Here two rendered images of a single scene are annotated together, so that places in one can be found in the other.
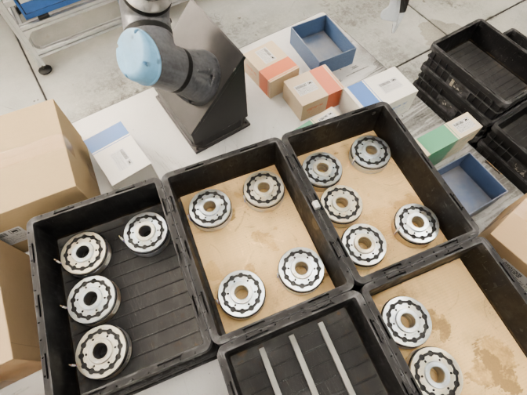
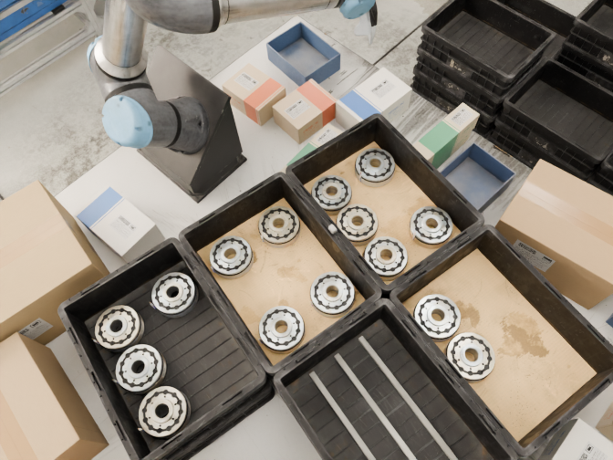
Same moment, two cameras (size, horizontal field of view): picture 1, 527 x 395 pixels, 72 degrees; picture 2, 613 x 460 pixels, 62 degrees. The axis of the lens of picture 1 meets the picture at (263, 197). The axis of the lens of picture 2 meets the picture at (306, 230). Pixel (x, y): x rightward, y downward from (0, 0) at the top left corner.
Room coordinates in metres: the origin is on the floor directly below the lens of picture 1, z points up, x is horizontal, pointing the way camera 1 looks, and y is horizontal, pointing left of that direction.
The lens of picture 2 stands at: (-0.16, 0.03, 1.98)
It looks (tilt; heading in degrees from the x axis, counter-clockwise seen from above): 63 degrees down; 351
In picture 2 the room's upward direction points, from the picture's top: 5 degrees counter-clockwise
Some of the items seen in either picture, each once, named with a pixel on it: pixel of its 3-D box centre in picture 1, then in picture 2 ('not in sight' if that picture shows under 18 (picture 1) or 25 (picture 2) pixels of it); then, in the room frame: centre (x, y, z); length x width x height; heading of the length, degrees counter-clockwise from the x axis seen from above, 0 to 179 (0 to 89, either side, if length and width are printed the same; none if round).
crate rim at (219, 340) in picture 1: (251, 228); (276, 265); (0.30, 0.03, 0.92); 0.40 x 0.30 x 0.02; 21
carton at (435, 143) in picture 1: (438, 142); (441, 139); (0.61, -0.51, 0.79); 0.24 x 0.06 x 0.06; 119
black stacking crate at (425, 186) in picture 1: (367, 193); (379, 206); (0.41, -0.25, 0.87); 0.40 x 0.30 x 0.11; 21
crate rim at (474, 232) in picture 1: (372, 183); (380, 196); (0.41, -0.25, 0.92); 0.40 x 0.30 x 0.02; 21
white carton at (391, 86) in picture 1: (376, 99); (373, 105); (0.81, -0.37, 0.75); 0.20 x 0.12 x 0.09; 117
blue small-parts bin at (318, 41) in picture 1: (321, 45); (303, 56); (1.08, -0.22, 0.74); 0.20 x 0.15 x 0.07; 26
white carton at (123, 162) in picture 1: (121, 159); (119, 226); (0.60, 0.42, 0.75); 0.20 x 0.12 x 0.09; 36
